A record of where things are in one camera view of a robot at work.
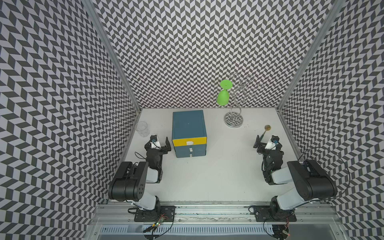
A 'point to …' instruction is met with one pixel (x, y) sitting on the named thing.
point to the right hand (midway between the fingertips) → (265, 138)
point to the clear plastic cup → (141, 127)
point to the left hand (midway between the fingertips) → (159, 138)
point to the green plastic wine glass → (223, 95)
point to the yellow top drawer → (189, 141)
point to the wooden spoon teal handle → (267, 127)
